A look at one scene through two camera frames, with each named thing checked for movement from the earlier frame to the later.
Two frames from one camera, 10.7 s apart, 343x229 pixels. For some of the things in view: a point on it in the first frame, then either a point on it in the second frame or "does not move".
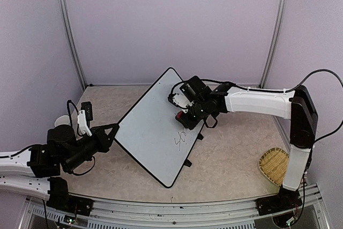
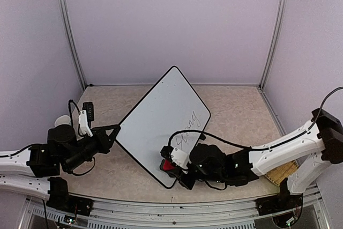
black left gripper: x=105 y=142 does not move
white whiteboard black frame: x=153 y=137 does not move
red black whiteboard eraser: x=178 y=116 -> x=166 y=165
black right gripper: x=189 y=124 -> x=188 y=184
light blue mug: x=62 y=120 does not move
